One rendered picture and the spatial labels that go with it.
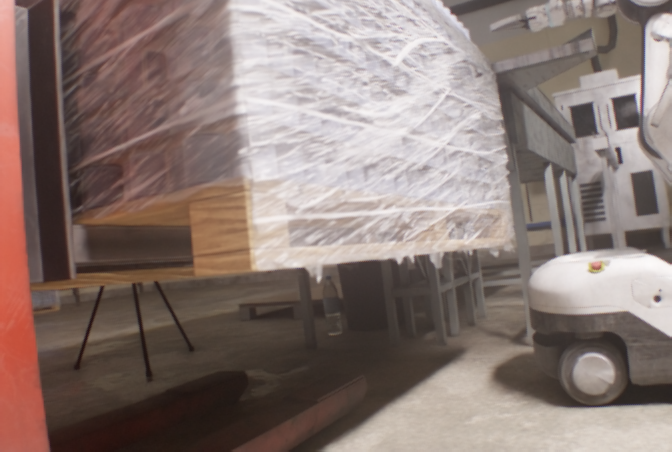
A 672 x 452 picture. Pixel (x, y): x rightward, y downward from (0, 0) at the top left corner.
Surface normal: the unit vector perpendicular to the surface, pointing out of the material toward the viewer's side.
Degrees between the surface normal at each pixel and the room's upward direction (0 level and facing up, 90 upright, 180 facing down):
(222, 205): 88
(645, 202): 90
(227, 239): 88
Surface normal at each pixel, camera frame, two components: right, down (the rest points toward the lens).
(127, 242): 0.84, -0.14
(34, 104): -0.52, 0.00
